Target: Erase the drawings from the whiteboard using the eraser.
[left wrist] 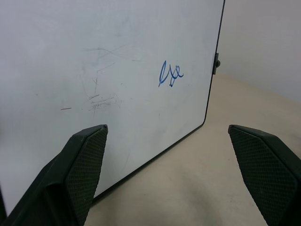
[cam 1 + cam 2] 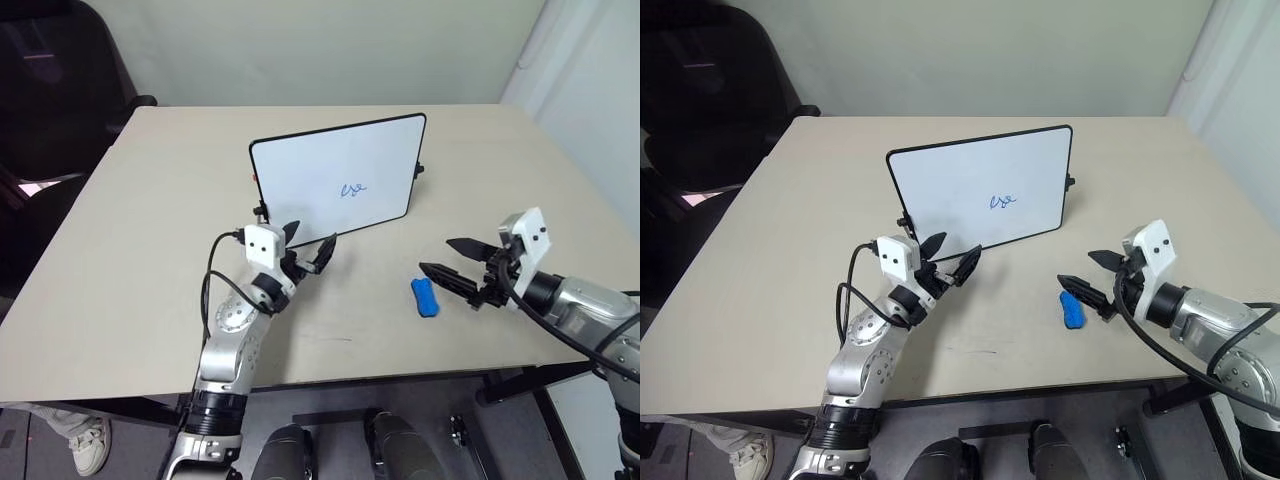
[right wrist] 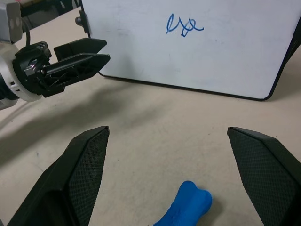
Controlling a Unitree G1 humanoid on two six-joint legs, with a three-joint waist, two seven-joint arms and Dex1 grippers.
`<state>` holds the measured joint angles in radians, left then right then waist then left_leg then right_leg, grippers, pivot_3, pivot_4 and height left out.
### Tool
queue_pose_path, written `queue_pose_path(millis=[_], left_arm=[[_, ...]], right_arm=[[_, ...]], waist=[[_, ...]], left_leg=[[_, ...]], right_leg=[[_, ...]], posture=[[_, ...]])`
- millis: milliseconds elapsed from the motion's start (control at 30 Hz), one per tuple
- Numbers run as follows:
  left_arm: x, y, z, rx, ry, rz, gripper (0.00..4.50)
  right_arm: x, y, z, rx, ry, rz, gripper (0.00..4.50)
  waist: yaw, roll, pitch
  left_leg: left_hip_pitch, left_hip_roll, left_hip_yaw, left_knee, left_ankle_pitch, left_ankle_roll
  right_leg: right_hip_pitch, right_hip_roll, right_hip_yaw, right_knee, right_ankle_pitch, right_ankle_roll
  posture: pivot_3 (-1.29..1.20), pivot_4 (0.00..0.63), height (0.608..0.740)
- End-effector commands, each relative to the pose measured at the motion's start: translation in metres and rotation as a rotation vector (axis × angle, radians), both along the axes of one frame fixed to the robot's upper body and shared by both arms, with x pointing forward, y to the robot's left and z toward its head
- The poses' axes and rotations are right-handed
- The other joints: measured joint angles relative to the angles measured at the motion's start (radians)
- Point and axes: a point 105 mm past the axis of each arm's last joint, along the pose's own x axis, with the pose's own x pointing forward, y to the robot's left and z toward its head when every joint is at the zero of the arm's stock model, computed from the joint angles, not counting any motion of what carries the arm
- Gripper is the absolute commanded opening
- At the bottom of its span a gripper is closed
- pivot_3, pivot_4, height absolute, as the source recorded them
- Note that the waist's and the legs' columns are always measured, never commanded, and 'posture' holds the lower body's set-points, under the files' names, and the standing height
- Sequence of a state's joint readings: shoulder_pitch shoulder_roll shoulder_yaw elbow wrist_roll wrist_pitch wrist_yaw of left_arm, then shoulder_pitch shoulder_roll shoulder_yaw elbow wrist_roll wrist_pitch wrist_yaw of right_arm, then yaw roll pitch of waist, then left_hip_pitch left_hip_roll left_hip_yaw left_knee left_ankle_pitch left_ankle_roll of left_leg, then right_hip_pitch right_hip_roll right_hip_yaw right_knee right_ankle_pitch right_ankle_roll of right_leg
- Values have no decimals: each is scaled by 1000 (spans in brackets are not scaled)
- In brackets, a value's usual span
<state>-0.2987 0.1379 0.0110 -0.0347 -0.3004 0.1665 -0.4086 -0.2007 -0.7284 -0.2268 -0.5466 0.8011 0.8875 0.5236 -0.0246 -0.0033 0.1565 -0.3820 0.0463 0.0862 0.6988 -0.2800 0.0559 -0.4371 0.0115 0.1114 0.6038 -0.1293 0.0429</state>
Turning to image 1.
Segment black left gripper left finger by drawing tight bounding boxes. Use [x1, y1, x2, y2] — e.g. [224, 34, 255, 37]
[0, 124, 109, 226]

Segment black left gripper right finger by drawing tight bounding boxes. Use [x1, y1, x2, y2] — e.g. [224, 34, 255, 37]
[228, 124, 301, 226]

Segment black whiteboard side knob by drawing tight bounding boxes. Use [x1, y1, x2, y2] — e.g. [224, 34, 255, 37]
[213, 53, 221, 75]

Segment white whiteboard with black frame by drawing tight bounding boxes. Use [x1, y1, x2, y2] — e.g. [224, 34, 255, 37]
[0, 0, 226, 217]

